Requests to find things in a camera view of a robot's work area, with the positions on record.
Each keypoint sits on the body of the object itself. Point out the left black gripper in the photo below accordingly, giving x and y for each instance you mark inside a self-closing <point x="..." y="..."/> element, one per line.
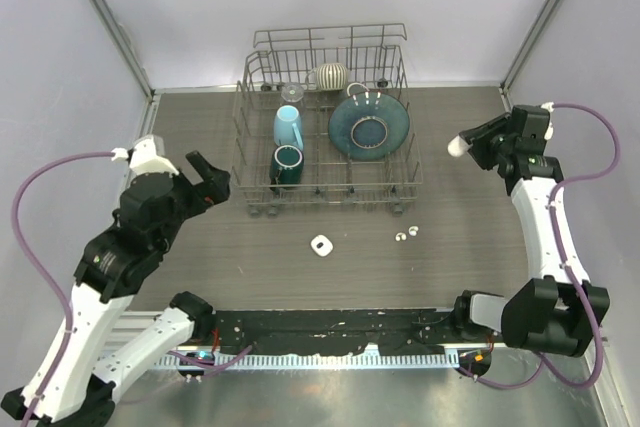
<point x="213" y="189"/>

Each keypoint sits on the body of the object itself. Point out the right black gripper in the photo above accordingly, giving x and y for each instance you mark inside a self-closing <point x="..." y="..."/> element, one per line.
<point x="478" y="150"/>

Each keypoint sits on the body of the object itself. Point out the white earbud charging case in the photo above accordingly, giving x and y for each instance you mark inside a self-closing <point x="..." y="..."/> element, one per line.
<point x="321" y="245"/>

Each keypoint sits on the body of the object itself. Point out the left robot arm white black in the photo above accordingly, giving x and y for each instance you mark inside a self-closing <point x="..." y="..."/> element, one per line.
<point x="74" y="386"/>

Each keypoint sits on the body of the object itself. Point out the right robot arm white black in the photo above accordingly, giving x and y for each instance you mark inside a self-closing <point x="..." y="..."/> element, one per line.
<point x="557" y="309"/>

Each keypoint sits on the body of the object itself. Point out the dark green mug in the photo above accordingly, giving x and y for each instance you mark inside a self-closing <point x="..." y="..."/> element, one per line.
<point x="286" y="169"/>

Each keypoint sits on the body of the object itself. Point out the light blue mug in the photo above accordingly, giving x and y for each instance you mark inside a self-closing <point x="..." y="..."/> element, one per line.
<point x="288" y="127"/>

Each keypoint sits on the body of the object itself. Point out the small clear glass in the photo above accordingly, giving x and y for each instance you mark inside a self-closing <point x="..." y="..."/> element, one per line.
<point x="292" y="93"/>

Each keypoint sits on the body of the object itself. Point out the large blue ceramic plate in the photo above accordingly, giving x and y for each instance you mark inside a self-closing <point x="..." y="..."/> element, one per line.
<point x="369" y="126"/>

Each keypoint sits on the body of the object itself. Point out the white rimmed cup behind plate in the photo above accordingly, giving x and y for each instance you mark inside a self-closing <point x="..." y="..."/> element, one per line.
<point x="356" y="88"/>

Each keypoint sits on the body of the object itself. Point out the striped beige ceramic jar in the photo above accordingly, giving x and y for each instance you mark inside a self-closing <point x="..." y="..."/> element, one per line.
<point x="328" y="77"/>

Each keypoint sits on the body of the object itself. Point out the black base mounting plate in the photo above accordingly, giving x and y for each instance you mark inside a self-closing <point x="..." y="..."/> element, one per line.
<point x="339" y="332"/>

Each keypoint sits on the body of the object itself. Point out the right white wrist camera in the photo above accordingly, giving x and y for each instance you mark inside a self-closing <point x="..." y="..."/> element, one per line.
<point x="548" y="107"/>

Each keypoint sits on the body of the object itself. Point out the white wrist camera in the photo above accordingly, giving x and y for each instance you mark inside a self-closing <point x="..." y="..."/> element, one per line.
<point x="548" y="107"/>
<point x="146" y="156"/>

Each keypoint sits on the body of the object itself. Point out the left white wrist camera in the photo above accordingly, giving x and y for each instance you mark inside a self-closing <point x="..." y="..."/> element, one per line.
<point x="146" y="156"/>

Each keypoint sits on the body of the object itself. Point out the grey wire dish rack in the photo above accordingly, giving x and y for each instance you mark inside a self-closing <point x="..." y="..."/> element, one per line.
<point x="372" y="54"/>

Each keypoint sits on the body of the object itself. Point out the white slotted cable duct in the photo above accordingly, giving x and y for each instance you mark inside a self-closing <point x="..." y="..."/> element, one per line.
<point x="369" y="359"/>

